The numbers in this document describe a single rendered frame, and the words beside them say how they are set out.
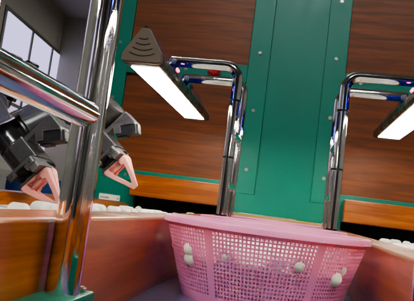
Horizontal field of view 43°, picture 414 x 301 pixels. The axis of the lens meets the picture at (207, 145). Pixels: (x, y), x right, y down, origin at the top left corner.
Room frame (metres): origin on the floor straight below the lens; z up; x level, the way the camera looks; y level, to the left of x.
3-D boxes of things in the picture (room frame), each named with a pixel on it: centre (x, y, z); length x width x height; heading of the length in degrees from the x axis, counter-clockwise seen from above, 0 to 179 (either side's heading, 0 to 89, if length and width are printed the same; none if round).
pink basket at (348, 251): (0.70, -0.09, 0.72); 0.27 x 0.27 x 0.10
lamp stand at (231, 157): (1.27, 0.02, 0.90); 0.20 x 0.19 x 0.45; 170
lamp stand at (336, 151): (1.20, -0.38, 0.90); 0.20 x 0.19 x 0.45; 170
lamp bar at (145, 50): (1.29, 0.09, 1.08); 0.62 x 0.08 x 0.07; 170
